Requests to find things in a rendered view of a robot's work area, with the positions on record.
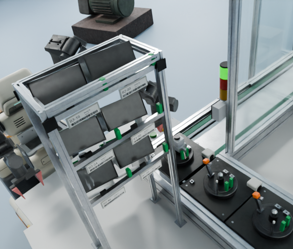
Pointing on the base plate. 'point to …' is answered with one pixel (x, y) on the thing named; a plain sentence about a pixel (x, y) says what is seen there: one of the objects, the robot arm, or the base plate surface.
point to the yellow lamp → (223, 94)
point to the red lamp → (223, 84)
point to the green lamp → (223, 73)
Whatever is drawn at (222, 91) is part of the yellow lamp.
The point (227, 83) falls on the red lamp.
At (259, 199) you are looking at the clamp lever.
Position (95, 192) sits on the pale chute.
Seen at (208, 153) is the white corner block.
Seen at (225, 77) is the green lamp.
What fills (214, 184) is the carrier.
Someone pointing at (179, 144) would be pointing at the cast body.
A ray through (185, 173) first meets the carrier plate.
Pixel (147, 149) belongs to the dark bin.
